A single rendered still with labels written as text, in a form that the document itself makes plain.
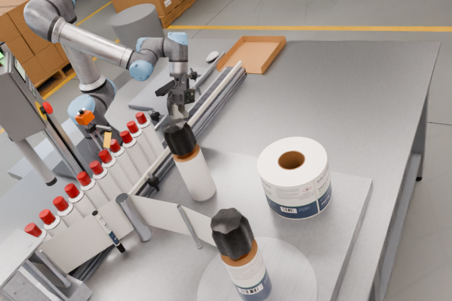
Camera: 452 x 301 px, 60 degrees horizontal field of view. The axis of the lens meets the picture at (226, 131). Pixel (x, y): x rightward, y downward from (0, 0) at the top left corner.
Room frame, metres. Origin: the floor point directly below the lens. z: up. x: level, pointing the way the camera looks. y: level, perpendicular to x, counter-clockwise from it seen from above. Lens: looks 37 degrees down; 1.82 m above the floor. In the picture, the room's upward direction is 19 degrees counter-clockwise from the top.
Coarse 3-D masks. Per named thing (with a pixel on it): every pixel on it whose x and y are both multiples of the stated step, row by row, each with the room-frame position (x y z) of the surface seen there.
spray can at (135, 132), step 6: (132, 120) 1.20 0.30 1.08; (132, 126) 1.17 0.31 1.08; (132, 132) 1.17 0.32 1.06; (138, 132) 1.17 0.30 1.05; (138, 138) 1.16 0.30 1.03; (144, 138) 1.17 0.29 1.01; (144, 144) 1.16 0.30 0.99; (144, 150) 1.16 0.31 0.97; (150, 150) 1.17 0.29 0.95; (150, 156) 1.16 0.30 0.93; (150, 162) 1.16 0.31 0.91
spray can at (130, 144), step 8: (120, 136) 1.13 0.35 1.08; (128, 136) 1.13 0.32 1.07; (128, 144) 1.12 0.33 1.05; (136, 144) 1.12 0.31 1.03; (128, 152) 1.12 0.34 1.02; (136, 152) 1.12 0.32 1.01; (136, 160) 1.11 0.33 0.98; (144, 160) 1.12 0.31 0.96; (136, 168) 1.12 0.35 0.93; (144, 168) 1.11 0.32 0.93
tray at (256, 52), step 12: (252, 36) 1.98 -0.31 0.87; (264, 36) 1.93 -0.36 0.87; (276, 36) 1.88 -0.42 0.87; (240, 48) 1.95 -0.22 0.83; (252, 48) 1.90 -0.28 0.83; (264, 48) 1.86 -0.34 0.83; (276, 48) 1.77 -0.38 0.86; (228, 60) 1.86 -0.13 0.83; (240, 60) 1.82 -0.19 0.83; (252, 60) 1.78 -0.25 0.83; (264, 60) 1.74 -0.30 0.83; (252, 72) 1.67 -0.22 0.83
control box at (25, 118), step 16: (0, 80) 0.97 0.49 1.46; (16, 80) 0.98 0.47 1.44; (0, 96) 0.97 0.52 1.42; (16, 96) 0.97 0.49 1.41; (32, 96) 1.03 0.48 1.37; (0, 112) 0.96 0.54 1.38; (16, 112) 0.97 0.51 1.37; (32, 112) 0.98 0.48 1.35; (16, 128) 0.96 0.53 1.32; (32, 128) 0.97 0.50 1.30
